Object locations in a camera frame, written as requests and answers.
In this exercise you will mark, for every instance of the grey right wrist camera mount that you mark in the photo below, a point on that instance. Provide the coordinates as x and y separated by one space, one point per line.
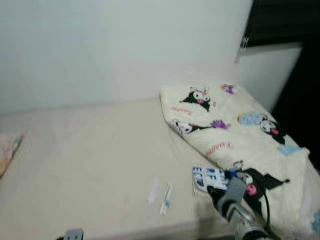
232 192

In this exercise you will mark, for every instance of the black window blind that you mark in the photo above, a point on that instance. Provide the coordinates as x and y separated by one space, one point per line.
285 20

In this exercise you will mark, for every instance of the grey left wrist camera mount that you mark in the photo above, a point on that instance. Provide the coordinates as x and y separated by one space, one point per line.
74 235

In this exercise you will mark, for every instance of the short white stick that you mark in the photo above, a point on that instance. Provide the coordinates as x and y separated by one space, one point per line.
153 191

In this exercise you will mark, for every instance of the black cabinet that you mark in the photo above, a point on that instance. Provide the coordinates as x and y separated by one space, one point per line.
305 110

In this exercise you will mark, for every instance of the cream cartoon print duvet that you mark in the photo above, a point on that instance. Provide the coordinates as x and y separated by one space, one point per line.
240 145

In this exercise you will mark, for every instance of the white book with blue letters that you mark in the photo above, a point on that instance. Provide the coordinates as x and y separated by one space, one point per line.
207 179

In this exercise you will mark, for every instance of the pink patterned pillow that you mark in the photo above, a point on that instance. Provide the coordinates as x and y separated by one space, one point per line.
9 150

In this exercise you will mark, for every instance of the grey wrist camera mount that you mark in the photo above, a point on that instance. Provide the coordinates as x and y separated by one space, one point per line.
74 235
232 192

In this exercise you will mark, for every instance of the mattress with cream sheet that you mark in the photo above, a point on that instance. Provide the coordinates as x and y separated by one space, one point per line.
90 150

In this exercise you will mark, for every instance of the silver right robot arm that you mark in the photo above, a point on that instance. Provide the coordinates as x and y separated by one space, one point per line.
247 225

